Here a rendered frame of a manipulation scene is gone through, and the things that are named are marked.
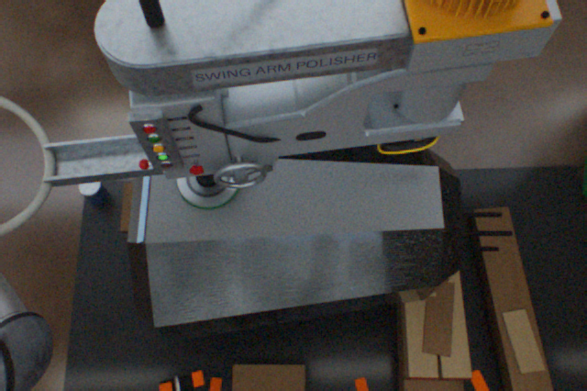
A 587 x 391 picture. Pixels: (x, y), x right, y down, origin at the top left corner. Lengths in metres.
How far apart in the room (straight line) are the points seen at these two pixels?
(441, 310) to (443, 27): 1.51
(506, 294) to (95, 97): 2.23
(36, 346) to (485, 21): 1.07
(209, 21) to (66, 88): 2.17
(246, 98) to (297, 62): 0.30
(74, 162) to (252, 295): 0.74
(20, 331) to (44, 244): 1.88
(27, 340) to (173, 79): 0.59
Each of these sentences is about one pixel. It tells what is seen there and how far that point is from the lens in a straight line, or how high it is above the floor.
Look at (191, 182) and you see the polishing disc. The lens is 2.04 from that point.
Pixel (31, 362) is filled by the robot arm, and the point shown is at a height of 1.63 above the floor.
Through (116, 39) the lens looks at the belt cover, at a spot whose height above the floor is 1.69.
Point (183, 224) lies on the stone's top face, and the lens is 2.05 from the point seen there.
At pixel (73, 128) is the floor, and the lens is 3.30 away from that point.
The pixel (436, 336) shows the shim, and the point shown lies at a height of 0.26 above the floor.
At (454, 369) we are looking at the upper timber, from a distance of 2.57.
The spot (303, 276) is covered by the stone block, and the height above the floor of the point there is 0.71.
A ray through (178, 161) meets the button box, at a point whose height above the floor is 1.28.
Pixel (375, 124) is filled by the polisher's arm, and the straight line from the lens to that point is 1.71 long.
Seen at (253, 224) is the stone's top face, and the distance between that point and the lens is 2.02.
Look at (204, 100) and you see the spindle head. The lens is 1.41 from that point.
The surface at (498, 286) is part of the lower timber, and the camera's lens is 2.82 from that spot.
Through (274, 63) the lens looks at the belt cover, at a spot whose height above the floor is 1.65.
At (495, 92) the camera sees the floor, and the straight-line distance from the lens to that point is 3.36.
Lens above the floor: 2.73
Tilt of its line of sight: 68 degrees down
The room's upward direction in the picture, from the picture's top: 3 degrees counter-clockwise
